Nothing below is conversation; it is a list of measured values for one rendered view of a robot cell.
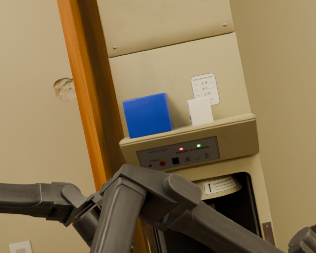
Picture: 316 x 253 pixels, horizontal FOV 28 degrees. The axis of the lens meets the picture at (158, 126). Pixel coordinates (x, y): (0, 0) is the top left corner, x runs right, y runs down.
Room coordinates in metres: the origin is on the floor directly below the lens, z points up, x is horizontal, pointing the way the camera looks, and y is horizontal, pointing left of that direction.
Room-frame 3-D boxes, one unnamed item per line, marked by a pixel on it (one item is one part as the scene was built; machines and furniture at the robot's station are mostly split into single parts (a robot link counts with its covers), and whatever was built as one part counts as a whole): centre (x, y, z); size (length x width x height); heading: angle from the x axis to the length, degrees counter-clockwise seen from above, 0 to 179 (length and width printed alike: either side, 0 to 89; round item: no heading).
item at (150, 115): (1.50, 0.02, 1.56); 0.10 x 0.10 x 0.09; 86
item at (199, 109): (1.49, -0.10, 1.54); 0.05 x 0.05 x 0.06; 0
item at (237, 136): (1.50, -0.07, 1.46); 0.32 x 0.12 x 0.10; 86
